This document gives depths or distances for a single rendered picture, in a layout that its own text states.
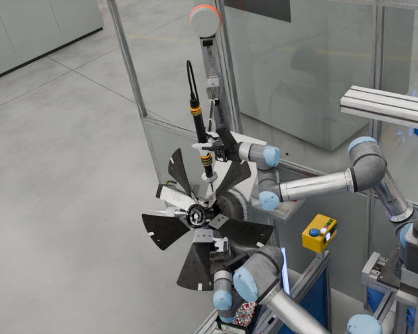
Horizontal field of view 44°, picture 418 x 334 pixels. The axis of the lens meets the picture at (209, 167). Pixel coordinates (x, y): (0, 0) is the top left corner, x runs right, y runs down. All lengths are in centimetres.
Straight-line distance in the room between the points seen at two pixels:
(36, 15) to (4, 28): 46
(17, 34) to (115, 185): 337
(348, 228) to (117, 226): 205
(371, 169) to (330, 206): 110
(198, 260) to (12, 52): 556
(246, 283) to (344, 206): 129
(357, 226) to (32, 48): 568
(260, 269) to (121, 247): 247
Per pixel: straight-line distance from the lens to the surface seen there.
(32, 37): 770
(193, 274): 255
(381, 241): 307
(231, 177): 243
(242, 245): 238
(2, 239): 481
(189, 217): 252
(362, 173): 200
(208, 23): 268
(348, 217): 306
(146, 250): 414
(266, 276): 188
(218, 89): 271
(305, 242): 257
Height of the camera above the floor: 290
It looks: 37 degrees down
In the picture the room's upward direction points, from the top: 12 degrees counter-clockwise
